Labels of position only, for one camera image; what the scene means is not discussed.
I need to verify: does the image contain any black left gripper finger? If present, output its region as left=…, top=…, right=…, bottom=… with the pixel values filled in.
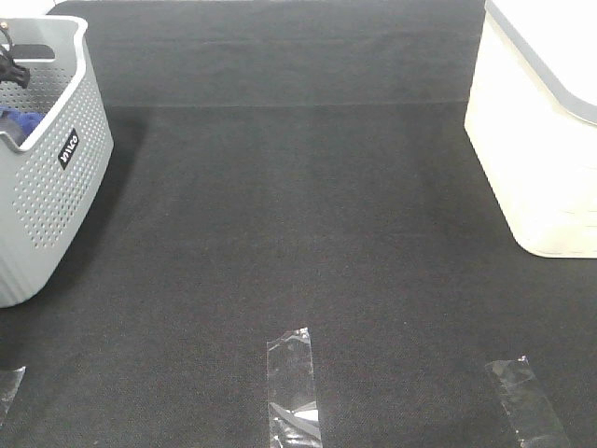
left=0, top=46, right=31, bottom=89

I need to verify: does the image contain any grey towel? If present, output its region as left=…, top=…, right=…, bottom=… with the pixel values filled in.
left=0, top=117, right=23, bottom=146

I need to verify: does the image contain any blue towel in basket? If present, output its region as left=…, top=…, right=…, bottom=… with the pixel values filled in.
left=1, top=106, right=45, bottom=143

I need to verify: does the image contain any grey perforated laundry basket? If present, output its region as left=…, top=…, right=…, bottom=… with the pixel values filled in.
left=1, top=15, right=114, bottom=307

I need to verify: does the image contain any black table mat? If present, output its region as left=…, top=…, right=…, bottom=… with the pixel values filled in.
left=1, top=1, right=596, bottom=447

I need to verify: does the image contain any left clear tape strip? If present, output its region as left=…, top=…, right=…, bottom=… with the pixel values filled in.
left=0, top=366, right=26, bottom=426

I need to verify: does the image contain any clear tape strip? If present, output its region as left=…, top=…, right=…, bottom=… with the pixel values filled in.
left=484, top=356, right=572, bottom=448
left=0, top=366, right=26, bottom=426
left=267, top=328, right=323, bottom=447

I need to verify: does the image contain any middle clear tape strip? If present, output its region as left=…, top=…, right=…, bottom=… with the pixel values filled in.
left=267, top=328, right=323, bottom=447

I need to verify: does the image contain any white woven-pattern basket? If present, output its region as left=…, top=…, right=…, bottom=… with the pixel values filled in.
left=464, top=1, right=596, bottom=259

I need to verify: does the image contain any right clear tape strip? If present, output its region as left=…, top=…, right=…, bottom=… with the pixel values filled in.
left=484, top=356, right=572, bottom=448

